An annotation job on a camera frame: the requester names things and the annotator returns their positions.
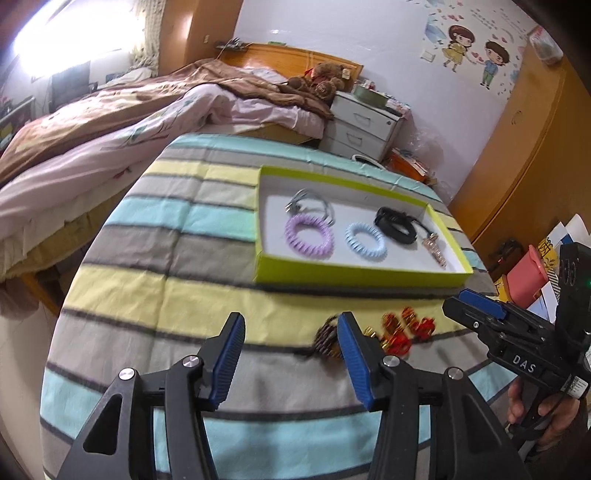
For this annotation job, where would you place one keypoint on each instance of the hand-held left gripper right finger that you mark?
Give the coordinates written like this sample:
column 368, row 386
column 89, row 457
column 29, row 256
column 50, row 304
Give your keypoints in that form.
column 354, row 357

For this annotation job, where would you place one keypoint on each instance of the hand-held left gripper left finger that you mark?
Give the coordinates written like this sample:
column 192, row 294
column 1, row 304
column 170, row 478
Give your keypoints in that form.
column 228, row 357

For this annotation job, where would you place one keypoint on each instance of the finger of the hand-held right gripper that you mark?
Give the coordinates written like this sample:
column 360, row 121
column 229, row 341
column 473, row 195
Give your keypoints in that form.
column 461, row 314
column 482, row 304

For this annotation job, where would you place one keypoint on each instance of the red hair clip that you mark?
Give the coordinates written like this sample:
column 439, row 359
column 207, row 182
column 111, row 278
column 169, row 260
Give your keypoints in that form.
column 420, row 325
column 397, row 341

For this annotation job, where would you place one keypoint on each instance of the pink crystal hair clip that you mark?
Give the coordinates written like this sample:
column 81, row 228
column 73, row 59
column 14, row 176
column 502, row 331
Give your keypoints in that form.
column 436, row 254

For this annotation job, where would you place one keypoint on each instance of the yellow-green cardboard box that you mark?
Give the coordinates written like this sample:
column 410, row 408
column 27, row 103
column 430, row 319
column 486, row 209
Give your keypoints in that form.
column 323, row 274

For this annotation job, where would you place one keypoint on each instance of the black hair clip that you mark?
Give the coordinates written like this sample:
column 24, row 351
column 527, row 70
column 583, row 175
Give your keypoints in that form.
column 422, row 227

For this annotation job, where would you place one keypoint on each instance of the black wristband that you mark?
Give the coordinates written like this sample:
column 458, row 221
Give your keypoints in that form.
column 392, row 231

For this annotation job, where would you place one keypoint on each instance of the person's right hand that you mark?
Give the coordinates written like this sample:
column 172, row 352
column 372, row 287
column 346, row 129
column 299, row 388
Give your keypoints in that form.
column 556, row 420

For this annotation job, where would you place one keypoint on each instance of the pink storage box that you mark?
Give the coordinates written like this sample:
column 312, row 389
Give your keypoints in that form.
column 526, row 279

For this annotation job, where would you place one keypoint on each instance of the yellow printed book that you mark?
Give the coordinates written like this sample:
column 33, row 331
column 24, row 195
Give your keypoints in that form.
column 549, row 249

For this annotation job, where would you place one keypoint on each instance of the large wooden wardrobe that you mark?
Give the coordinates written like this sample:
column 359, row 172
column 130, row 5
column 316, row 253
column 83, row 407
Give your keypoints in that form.
column 521, row 161

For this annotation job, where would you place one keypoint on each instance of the cardboard box with books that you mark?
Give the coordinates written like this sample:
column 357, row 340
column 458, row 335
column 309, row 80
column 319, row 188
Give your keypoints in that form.
column 411, row 166

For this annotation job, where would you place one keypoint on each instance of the white nightstand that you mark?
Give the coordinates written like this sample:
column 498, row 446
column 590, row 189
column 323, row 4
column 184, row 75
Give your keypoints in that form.
column 364, row 129

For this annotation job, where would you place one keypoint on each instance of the green basin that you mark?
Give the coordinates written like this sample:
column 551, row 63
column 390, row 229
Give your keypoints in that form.
column 369, row 96

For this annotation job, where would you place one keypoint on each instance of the bed with pink brown bedding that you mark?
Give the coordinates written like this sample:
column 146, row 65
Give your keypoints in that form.
column 115, row 120

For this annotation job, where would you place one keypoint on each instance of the clear plastic jar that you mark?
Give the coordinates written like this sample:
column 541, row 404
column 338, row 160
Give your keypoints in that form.
column 547, row 46

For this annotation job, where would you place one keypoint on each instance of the brown teddy bear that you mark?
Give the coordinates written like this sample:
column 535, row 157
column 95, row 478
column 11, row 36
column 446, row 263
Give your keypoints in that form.
column 323, row 81

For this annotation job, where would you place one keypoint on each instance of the wooden headboard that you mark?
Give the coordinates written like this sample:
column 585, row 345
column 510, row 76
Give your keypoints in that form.
column 277, row 57

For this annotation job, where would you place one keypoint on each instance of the cluttered shelf desk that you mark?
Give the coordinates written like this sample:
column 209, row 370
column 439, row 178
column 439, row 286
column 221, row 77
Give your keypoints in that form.
column 14, row 124

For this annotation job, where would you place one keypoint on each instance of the tall wooden cabinet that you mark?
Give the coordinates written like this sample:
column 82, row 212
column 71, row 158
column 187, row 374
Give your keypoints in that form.
column 203, row 32

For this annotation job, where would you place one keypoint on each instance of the patterned curtain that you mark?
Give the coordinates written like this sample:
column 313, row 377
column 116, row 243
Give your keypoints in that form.
column 147, row 37

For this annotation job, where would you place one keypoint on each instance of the window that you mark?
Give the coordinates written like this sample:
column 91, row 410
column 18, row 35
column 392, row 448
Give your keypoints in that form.
column 69, row 32

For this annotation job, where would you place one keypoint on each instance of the cartoon wall sticker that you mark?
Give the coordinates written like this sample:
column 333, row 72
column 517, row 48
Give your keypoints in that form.
column 471, row 50

